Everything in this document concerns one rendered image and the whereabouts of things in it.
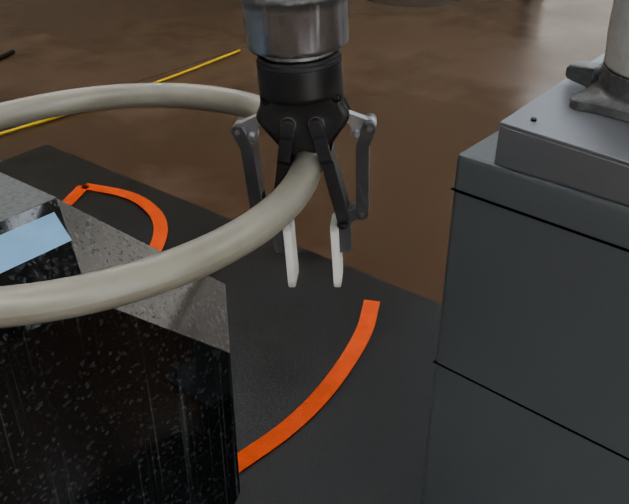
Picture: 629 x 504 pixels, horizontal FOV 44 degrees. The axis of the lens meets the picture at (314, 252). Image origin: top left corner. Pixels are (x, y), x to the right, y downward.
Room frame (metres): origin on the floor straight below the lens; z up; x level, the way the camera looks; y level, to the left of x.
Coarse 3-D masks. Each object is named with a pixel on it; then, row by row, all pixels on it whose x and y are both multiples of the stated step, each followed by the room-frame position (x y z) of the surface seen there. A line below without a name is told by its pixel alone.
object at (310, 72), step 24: (264, 72) 0.65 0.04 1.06; (288, 72) 0.63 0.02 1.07; (312, 72) 0.63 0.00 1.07; (336, 72) 0.65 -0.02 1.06; (264, 96) 0.65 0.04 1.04; (288, 96) 0.63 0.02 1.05; (312, 96) 0.63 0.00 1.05; (336, 96) 0.66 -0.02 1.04; (264, 120) 0.66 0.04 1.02; (336, 120) 0.65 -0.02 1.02; (312, 144) 0.65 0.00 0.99
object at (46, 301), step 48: (48, 96) 0.89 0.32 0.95; (96, 96) 0.90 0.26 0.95; (144, 96) 0.90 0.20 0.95; (192, 96) 0.88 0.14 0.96; (240, 96) 0.85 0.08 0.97; (288, 192) 0.59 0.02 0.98; (192, 240) 0.51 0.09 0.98; (240, 240) 0.52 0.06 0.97; (0, 288) 0.46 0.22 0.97; (48, 288) 0.45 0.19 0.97; (96, 288) 0.46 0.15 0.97; (144, 288) 0.47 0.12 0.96
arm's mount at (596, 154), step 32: (544, 96) 1.11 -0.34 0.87; (512, 128) 1.01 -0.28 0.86; (544, 128) 1.00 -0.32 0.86; (576, 128) 1.00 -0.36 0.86; (608, 128) 1.00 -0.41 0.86; (512, 160) 1.01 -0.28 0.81; (544, 160) 0.98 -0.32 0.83; (576, 160) 0.95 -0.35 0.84; (608, 160) 0.92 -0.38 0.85; (608, 192) 0.92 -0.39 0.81
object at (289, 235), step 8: (288, 224) 0.66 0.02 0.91; (288, 232) 0.65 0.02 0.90; (288, 240) 0.65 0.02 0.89; (288, 248) 0.65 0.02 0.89; (296, 248) 0.68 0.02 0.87; (288, 256) 0.65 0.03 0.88; (296, 256) 0.67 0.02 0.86; (288, 264) 0.65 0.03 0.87; (296, 264) 0.67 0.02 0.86; (288, 272) 0.65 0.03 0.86; (296, 272) 0.66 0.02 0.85; (288, 280) 0.65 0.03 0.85; (296, 280) 0.66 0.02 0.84
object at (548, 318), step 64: (512, 192) 1.00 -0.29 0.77; (576, 192) 0.94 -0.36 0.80; (448, 256) 1.06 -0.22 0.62; (512, 256) 0.99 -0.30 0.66; (576, 256) 0.93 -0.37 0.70; (448, 320) 1.05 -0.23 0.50; (512, 320) 0.98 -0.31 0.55; (576, 320) 0.91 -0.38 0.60; (448, 384) 1.04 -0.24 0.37; (512, 384) 0.97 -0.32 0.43; (576, 384) 0.90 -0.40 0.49; (448, 448) 1.03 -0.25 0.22; (512, 448) 0.95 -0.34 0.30; (576, 448) 0.89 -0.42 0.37
